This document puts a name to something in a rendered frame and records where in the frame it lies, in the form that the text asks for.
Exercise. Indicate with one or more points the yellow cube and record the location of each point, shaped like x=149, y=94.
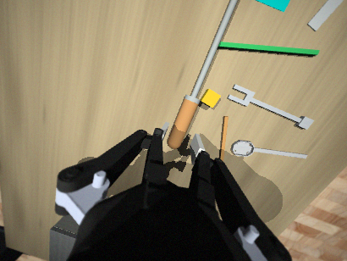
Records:
x=210, y=98

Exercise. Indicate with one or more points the teal square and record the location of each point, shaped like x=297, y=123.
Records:
x=277, y=4

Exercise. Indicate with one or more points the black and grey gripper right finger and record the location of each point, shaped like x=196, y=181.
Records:
x=212, y=180

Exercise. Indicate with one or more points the grey combination wrench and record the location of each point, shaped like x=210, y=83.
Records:
x=302, y=122

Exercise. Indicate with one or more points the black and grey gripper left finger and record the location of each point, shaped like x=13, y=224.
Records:
x=81, y=186

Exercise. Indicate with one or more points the white flat bar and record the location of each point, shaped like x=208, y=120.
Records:
x=324, y=12

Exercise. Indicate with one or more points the grey metal spoon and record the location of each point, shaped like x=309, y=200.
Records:
x=242, y=148

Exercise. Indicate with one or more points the green long thin bar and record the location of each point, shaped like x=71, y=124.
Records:
x=270, y=49

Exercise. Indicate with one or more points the tool with orange wooden handle and grey metal rod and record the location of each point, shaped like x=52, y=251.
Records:
x=190, y=103

